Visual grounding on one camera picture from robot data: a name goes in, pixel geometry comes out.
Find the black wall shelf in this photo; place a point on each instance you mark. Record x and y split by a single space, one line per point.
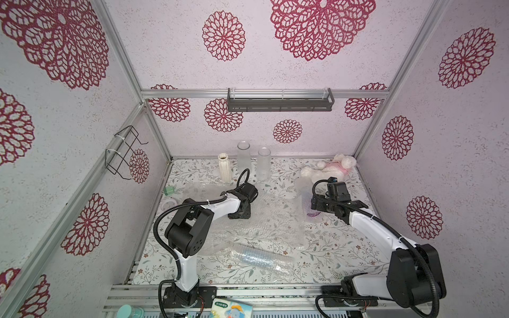
324 103

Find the bubble item front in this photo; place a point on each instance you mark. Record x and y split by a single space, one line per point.
274 267

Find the lilac tape roll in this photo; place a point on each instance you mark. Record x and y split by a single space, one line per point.
168 203

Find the bubble purple vase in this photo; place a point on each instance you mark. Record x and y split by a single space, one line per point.
303 188

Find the white pink plush toy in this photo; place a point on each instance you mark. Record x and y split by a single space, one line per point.
340 167

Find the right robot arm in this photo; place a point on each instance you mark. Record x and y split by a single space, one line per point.
414 274

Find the tissue pack with cartoon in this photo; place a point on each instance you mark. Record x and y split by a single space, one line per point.
224 308

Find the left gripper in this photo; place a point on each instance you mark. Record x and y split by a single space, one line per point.
246 216

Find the teal bottle cap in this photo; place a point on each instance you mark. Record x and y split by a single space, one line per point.
128 311

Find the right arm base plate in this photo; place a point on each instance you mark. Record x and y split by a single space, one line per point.
339 296

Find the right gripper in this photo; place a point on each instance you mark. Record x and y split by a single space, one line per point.
321 204

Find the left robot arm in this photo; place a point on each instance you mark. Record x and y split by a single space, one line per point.
187 273

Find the black wire wall rack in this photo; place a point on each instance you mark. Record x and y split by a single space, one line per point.
117 157

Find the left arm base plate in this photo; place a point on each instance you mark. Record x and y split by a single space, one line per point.
198 297

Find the green cube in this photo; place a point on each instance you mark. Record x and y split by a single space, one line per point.
169 190

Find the cream ribbed ceramic vase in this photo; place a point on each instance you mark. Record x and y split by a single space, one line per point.
224 166

